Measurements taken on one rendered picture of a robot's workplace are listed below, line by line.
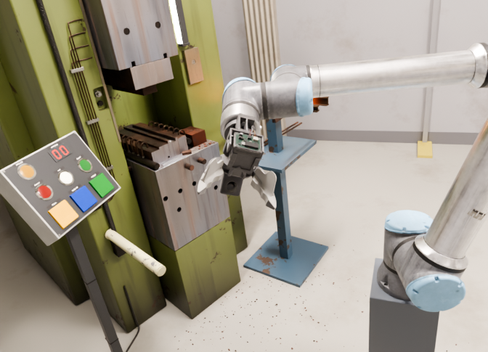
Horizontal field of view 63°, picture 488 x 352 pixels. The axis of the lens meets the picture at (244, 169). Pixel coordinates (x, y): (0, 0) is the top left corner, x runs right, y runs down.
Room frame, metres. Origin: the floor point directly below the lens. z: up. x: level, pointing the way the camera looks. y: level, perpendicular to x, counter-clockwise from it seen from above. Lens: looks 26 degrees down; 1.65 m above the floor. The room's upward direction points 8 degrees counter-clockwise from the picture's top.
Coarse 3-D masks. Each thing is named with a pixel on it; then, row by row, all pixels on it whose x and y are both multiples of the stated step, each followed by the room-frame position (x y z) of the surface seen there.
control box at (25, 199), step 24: (48, 144) 1.33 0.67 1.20; (72, 144) 1.40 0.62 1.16; (48, 168) 1.26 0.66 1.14; (72, 168) 1.32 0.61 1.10; (96, 168) 1.39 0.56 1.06; (0, 192) 1.16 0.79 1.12; (24, 192) 1.14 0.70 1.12; (72, 192) 1.25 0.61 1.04; (96, 192) 1.31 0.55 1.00; (24, 216) 1.14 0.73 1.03; (48, 216) 1.13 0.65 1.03; (48, 240) 1.11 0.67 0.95
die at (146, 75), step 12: (168, 60) 1.80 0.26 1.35; (108, 72) 1.83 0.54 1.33; (120, 72) 1.75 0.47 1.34; (132, 72) 1.68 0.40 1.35; (144, 72) 1.71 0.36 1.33; (156, 72) 1.75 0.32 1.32; (168, 72) 1.79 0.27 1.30; (108, 84) 1.86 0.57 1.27; (120, 84) 1.77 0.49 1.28; (132, 84) 1.68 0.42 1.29; (144, 84) 1.70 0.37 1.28
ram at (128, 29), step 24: (96, 0) 1.67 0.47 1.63; (120, 0) 1.69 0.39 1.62; (144, 0) 1.76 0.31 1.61; (96, 24) 1.71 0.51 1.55; (120, 24) 1.68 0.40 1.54; (144, 24) 1.75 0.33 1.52; (168, 24) 1.83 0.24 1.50; (96, 48) 1.76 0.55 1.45; (120, 48) 1.66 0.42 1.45; (144, 48) 1.73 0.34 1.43; (168, 48) 1.81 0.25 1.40
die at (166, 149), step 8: (128, 128) 2.01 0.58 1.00; (152, 128) 1.98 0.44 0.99; (160, 128) 1.96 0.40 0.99; (136, 136) 1.89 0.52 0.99; (144, 136) 1.88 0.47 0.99; (152, 136) 1.83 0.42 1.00; (176, 136) 1.81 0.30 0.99; (184, 136) 1.80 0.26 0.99; (128, 144) 1.83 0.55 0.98; (144, 144) 1.79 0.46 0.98; (152, 144) 1.75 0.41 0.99; (160, 144) 1.73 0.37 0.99; (168, 144) 1.74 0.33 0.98; (176, 144) 1.77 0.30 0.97; (184, 144) 1.80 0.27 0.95; (136, 152) 1.78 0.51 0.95; (144, 152) 1.72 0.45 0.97; (152, 152) 1.68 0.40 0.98; (160, 152) 1.71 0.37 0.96; (168, 152) 1.73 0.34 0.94; (176, 152) 1.76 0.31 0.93; (152, 160) 1.68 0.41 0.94; (160, 160) 1.70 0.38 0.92
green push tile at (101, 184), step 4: (100, 176) 1.37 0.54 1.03; (104, 176) 1.38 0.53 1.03; (92, 180) 1.33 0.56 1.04; (96, 180) 1.34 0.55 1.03; (100, 180) 1.35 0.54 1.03; (104, 180) 1.36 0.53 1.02; (108, 180) 1.38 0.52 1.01; (92, 184) 1.32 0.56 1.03; (96, 184) 1.33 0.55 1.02; (100, 184) 1.34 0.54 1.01; (104, 184) 1.35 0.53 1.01; (108, 184) 1.36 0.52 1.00; (96, 188) 1.32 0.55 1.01; (100, 188) 1.33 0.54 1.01; (104, 188) 1.34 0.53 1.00; (108, 188) 1.35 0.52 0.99; (112, 188) 1.36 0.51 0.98; (100, 192) 1.31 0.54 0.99; (104, 192) 1.32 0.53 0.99; (108, 192) 1.34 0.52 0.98; (100, 196) 1.31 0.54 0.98
